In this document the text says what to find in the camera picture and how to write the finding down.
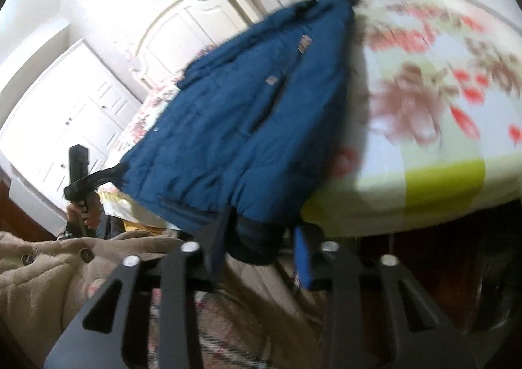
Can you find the white wardrobe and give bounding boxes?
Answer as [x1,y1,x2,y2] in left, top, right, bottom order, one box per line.
[0,38,142,227]

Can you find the blue quilted jacket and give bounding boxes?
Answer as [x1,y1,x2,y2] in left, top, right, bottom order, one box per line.
[120,0,370,266]

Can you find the yellow daisy quilt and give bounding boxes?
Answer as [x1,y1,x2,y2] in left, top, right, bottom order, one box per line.
[100,190,180,238]

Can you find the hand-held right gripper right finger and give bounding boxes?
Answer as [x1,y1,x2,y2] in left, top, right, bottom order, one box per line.
[294,224,478,369]

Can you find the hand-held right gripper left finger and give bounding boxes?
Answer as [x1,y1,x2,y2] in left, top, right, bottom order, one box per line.
[44,204,231,369]

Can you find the floral checked bedsheet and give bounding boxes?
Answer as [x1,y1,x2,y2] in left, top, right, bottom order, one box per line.
[98,0,522,238]

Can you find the beige fleece coat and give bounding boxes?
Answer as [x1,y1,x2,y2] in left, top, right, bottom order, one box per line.
[0,229,327,369]

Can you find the white bed headboard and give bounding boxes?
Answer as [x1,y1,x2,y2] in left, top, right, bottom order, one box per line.
[128,0,262,89]

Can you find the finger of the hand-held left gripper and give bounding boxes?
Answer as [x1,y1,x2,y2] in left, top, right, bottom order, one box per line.
[86,162,130,187]

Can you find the plaid pants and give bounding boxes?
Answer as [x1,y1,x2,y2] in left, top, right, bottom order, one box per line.
[149,287,327,369]

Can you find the person's left hand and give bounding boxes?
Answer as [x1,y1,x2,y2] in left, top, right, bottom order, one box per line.
[65,193,103,231]

